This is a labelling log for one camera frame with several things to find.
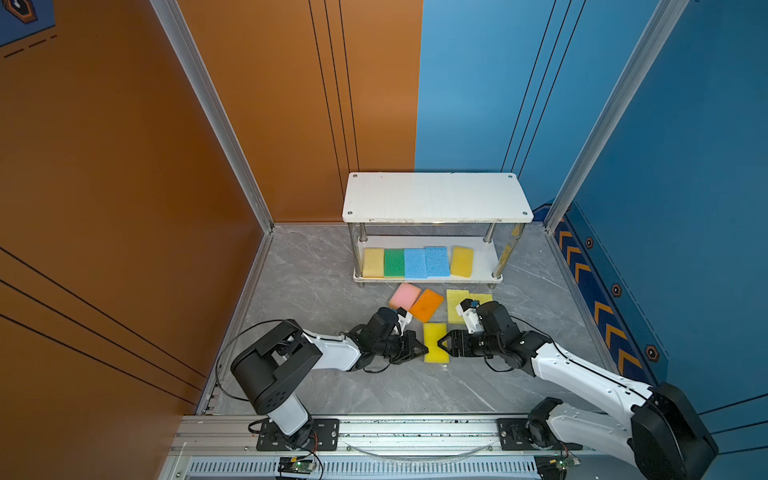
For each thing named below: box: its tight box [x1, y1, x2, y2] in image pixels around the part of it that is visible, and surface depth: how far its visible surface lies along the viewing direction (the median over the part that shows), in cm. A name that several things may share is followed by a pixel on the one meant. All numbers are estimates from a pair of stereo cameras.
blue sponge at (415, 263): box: [404, 248, 428, 280], surface depth 101 cm
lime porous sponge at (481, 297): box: [469, 293, 494, 305], surface depth 101 cm
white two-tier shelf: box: [342, 172, 534, 289], surface depth 98 cm
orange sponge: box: [409, 288, 445, 323], surface depth 97 cm
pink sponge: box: [389, 283, 421, 312], surface depth 99 cm
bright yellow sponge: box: [423, 323, 450, 363], surface depth 86 cm
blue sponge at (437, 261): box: [425, 246, 450, 277], surface depth 101 cm
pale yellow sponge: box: [363, 248, 384, 278], surface depth 99 cm
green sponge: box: [384, 248, 405, 277], surface depth 100 cm
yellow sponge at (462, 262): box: [451, 246, 474, 278], surface depth 99 cm
